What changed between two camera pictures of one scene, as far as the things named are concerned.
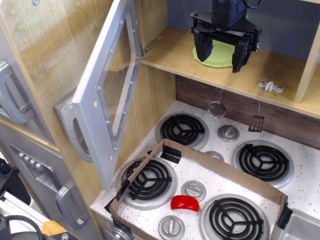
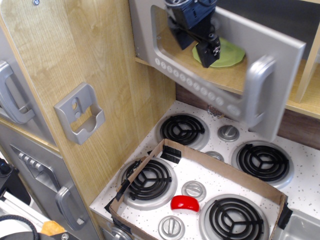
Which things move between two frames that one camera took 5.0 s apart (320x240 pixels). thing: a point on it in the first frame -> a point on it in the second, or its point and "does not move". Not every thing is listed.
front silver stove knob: (171, 227) does not move
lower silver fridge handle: (69, 209) does not move
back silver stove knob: (228, 133) does not move
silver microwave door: (91, 116) -> (277, 63)
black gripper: (227, 23) -> (197, 16)
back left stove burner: (187, 129) does not move
